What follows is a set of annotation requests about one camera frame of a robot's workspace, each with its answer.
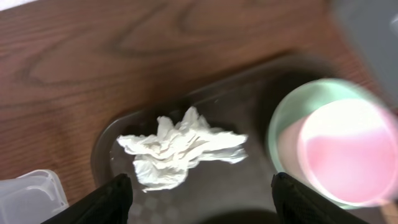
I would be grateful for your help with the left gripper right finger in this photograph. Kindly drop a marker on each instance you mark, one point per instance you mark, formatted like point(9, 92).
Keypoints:
point(296, 203)

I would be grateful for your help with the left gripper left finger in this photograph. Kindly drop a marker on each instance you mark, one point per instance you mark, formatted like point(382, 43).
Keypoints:
point(108, 204)

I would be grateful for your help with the white tissue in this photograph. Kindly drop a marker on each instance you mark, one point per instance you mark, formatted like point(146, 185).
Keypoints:
point(162, 160)

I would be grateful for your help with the grey dishwasher rack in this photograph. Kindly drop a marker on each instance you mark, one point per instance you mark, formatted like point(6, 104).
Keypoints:
point(371, 25)

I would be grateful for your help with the dark brown serving tray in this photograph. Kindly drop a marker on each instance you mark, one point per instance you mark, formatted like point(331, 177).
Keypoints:
point(217, 192)

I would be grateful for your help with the pink cup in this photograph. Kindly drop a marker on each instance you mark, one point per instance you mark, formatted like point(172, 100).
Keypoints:
point(346, 150)

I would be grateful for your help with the clear plastic bin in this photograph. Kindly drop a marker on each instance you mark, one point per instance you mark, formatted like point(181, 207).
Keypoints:
point(32, 198)

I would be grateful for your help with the light green saucer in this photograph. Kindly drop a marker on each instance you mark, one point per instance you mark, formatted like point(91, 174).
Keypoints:
point(289, 116)

